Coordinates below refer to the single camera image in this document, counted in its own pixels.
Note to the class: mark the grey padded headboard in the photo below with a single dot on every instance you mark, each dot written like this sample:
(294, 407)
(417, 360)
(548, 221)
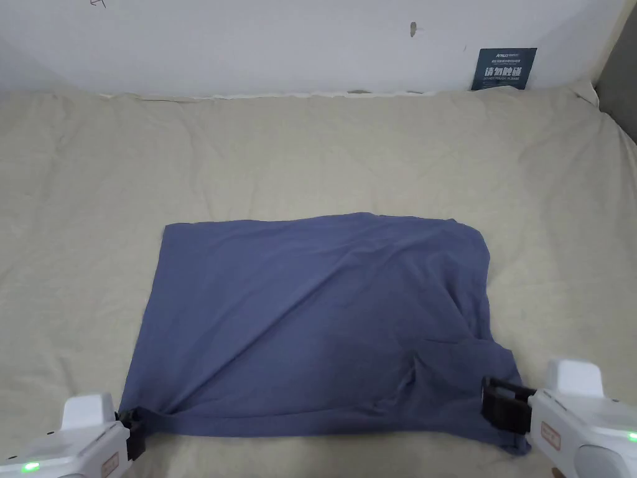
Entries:
(621, 94)

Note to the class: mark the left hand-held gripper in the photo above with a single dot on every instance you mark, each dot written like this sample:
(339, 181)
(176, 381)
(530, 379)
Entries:
(74, 448)

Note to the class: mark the dark blue printed card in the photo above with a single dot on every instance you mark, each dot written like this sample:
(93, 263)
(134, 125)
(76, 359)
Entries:
(503, 69)

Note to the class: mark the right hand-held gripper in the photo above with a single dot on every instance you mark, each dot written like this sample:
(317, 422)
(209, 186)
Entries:
(582, 423)

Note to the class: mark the dark blue shirt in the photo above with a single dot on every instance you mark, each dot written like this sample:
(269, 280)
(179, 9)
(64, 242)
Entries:
(298, 318)

